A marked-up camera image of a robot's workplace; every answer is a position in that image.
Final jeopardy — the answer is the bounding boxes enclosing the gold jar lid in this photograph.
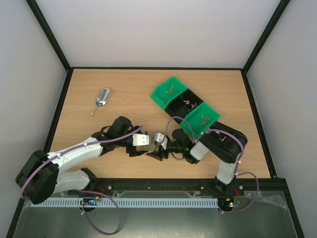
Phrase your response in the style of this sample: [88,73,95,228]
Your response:
[142,144,157,152]

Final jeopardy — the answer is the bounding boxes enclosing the green bin with gummy candies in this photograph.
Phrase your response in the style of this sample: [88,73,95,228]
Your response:
[180,102,220,139]

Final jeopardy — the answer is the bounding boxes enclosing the black bin with swirl lollipops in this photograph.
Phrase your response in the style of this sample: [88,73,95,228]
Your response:
[164,89,204,119]

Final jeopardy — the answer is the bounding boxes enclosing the green bin with square lollipops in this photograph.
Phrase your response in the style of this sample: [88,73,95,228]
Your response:
[151,77,188,110]

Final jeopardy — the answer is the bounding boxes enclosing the silver metal scoop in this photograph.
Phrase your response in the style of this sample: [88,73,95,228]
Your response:
[90,88,111,116]

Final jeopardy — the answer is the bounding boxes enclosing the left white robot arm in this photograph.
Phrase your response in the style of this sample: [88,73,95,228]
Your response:
[15,116,151,204]

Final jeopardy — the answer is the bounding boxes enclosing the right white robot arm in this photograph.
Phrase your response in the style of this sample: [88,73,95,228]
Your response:
[146,122,248,195]

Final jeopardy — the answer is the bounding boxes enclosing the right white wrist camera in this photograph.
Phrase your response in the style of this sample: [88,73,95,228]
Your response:
[154,132,168,150]

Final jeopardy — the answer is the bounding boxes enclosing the black aluminium frame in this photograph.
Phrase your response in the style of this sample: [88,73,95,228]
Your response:
[6,0,305,238]

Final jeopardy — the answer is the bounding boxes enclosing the white slotted cable duct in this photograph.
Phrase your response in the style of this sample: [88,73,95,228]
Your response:
[30,197,218,208]

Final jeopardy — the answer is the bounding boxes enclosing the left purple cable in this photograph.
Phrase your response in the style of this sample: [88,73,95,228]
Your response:
[20,125,144,234]

